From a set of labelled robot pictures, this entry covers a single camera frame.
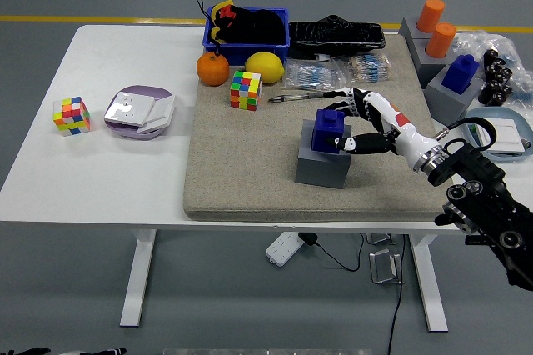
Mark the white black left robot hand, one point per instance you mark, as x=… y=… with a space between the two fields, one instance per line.
x=112 y=351

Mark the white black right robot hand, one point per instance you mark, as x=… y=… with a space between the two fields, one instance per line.
x=406 y=134

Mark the blue square seal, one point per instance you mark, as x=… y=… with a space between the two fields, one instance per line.
x=327 y=130
x=458 y=76

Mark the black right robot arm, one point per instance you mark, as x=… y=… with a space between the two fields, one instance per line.
x=479 y=171

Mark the grey seal holder block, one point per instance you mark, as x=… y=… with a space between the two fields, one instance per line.
x=429 y=69
x=320 y=169
x=408 y=30
x=454 y=105

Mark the orange cylinder seal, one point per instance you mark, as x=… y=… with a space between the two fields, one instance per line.
x=431 y=15
x=440 y=40

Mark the white table leg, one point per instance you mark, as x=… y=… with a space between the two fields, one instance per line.
x=429 y=288
x=139 y=280

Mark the clear bag of blue resistors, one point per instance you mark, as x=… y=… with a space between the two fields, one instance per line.
x=312 y=73
x=368 y=65

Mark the small black cylinder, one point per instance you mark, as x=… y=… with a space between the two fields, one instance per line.
x=486 y=94
x=494 y=72
x=492 y=57
x=506 y=76
x=501 y=96

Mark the light blue plate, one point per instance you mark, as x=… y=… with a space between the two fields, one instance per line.
x=504 y=112

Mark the clear ballpoint pen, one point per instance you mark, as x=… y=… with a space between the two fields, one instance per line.
x=300 y=96

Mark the crumpled clear plastic bag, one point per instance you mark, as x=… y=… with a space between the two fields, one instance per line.
x=479 y=44

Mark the black plastic-wrapped keyboard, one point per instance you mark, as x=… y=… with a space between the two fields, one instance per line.
x=333 y=36

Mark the black table control panel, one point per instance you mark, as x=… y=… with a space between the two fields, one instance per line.
x=472 y=241

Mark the black power plug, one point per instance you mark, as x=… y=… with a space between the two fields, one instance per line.
x=309 y=239

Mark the yellow lemon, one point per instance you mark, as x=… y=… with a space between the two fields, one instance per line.
x=264 y=67

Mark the grey-brown mat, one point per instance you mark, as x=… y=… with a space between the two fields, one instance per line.
x=250 y=163

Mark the white-edged colourful puzzle cube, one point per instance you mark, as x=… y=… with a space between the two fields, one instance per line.
x=245 y=90

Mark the white power strip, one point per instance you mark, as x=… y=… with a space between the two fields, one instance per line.
x=283 y=248

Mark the blue plastic bin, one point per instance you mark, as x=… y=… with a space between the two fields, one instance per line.
x=250 y=53

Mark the orange fruit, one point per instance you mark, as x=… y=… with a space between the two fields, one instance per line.
x=213 y=69

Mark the stickerless colourful puzzle cube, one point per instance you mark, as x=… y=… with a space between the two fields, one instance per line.
x=71 y=117

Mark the purple plate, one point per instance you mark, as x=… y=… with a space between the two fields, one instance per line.
x=145 y=91

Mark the white switch panel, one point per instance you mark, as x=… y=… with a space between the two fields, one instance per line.
x=160 y=113
x=506 y=134

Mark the metal floor bracket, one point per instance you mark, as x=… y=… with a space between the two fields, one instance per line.
x=385 y=267
x=380 y=239

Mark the white wall socket panel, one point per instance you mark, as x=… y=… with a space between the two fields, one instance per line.
x=127 y=109

